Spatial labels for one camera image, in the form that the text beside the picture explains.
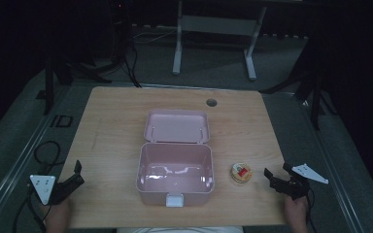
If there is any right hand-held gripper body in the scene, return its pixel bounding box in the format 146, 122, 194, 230
270, 163, 330, 201

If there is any white cable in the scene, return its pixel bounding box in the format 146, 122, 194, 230
131, 29, 178, 46

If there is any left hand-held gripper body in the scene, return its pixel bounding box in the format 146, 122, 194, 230
29, 174, 80, 206

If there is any black floor bracket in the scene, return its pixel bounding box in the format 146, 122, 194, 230
49, 114, 74, 128

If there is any black metal stand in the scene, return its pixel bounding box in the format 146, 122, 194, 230
35, 48, 113, 117
257, 35, 338, 131

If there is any person's left hand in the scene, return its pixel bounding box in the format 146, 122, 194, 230
43, 198, 73, 233

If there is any white metal desk frame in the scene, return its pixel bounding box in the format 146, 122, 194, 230
172, 0, 268, 82

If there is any person's right hand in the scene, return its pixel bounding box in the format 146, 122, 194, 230
284, 196, 310, 233

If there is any black cable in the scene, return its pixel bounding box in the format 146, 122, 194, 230
121, 38, 143, 89
305, 186, 319, 233
12, 140, 66, 233

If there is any pink plastic box with lid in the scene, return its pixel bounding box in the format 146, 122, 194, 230
135, 109, 216, 209

